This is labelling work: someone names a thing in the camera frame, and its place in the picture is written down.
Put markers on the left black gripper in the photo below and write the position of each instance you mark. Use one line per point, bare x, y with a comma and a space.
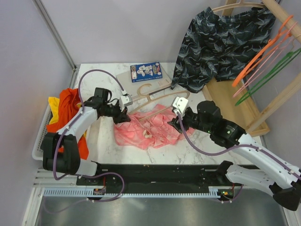
122, 117

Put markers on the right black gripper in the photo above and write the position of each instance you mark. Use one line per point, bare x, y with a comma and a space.
176, 122

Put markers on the pink patterned shorts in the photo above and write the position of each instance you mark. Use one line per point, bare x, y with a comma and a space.
148, 129

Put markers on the beige plastic hanger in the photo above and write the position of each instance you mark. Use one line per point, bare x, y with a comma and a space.
153, 100

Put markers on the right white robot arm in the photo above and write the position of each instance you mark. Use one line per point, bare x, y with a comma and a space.
275, 177

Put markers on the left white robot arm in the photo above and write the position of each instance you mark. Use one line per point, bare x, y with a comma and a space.
60, 149

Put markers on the wooden hanger rack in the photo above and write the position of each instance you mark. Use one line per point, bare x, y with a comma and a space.
226, 93

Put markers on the dark leaf-print shorts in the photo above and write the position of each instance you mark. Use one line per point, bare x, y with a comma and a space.
219, 47

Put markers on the green plastic hanger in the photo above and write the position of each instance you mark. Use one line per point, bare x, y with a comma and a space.
285, 61

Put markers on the orange plastic hanger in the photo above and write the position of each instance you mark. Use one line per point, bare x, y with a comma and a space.
270, 44

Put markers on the beige hanger under dark shorts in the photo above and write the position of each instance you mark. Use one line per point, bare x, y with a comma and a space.
230, 5

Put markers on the grey book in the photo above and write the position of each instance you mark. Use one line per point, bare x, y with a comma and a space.
131, 88

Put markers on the blue booklet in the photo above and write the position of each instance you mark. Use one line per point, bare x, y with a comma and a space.
145, 72

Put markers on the orange garment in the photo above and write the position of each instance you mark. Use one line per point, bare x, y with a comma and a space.
68, 107

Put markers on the yellow garment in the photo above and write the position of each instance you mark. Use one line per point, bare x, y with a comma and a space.
54, 105

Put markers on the white laundry basket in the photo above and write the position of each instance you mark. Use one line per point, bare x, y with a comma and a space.
37, 153

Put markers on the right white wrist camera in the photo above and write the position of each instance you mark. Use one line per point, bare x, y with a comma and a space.
179, 105

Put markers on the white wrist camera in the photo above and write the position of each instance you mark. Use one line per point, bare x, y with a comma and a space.
179, 105
125, 100

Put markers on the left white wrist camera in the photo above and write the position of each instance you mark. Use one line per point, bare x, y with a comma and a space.
125, 100

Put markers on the white slotted cable duct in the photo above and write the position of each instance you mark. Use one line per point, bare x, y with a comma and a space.
93, 193

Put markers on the pink wire hanger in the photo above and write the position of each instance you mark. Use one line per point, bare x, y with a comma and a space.
266, 61

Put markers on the aluminium frame post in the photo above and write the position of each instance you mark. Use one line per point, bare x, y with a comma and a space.
53, 30

